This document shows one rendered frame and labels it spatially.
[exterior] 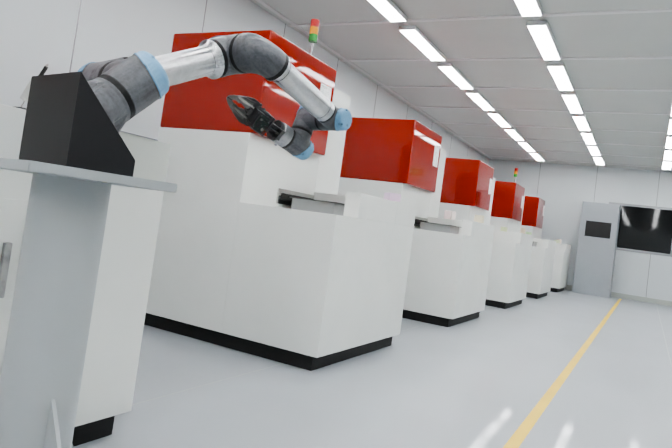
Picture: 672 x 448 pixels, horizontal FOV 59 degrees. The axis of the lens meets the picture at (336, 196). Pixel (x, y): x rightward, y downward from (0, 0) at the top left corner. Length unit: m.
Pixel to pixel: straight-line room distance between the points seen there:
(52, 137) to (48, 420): 0.58
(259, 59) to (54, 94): 0.61
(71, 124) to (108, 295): 0.79
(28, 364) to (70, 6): 3.38
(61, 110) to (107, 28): 3.36
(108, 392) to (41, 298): 0.75
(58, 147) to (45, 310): 0.34
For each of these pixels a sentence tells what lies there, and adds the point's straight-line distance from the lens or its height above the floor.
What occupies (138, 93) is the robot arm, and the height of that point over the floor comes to 1.01.
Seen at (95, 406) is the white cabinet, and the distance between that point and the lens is 2.05.
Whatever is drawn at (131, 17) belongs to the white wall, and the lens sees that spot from 4.85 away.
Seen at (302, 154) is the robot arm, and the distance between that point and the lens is 2.05.
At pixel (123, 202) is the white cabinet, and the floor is 0.75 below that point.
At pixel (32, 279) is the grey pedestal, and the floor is 0.58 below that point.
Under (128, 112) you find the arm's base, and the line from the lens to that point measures 1.43.
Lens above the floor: 0.78
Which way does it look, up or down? 2 degrees up
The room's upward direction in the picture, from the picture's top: 8 degrees clockwise
